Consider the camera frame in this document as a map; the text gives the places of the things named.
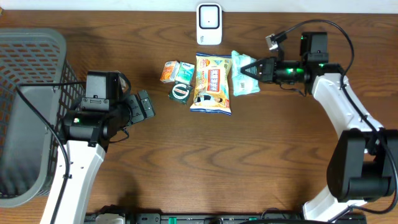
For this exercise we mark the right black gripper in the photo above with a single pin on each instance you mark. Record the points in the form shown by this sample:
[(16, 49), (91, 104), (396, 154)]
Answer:
[(266, 73)]

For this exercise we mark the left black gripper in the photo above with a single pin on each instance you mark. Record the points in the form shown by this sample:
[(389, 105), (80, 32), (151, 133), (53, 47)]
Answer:
[(137, 102)]

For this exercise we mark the mint green pack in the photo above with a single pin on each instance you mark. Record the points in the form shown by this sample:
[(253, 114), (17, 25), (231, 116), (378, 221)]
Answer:
[(242, 84)]

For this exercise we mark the round tape roll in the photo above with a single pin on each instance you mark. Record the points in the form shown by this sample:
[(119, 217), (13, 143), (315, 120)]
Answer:
[(180, 93)]

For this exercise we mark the yellow snack bag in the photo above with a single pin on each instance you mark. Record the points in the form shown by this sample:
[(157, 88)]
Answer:
[(211, 93)]

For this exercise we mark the orange small carton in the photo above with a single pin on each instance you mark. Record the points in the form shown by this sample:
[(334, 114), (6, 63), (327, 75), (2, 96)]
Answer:
[(170, 71)]

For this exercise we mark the teal small carton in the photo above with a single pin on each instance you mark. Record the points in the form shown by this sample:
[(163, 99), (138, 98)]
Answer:
[(185, 73)]

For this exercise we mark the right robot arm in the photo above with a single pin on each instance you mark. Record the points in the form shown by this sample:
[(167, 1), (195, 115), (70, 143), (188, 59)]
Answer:
[(363, 167)]

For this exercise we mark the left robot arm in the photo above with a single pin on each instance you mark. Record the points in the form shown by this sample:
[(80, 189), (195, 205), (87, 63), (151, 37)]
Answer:
[(86, 131)]

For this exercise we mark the white barcode scanner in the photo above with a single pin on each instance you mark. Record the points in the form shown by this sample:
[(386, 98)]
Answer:
[(209, 24)]

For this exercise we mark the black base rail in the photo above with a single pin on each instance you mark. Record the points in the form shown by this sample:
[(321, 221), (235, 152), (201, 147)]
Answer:
[(156, 218)]

